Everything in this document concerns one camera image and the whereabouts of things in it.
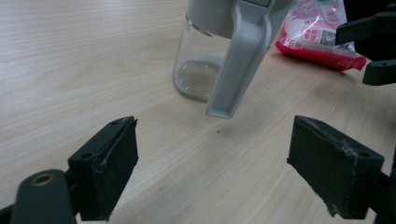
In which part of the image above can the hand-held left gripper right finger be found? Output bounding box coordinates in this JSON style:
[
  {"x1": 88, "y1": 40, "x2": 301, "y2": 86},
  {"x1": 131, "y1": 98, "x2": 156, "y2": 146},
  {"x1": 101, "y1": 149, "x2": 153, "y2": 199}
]
[{"x1": 286, "y1": 115, "x2": 386, "y2": 220}]

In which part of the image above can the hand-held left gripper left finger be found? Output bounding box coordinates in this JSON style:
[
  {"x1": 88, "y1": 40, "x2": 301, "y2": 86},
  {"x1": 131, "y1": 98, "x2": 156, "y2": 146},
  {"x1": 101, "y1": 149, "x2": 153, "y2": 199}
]
[{"x1": 67, "y1": 116, "x2": 139, "y2": 222}]

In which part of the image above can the red and white plastic bag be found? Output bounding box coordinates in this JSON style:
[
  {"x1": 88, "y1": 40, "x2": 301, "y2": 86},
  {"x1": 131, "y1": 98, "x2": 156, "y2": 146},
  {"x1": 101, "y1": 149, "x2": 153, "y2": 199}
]
[{"x1": 275, "y1": 0, "x2": 368, "y2": 72}]

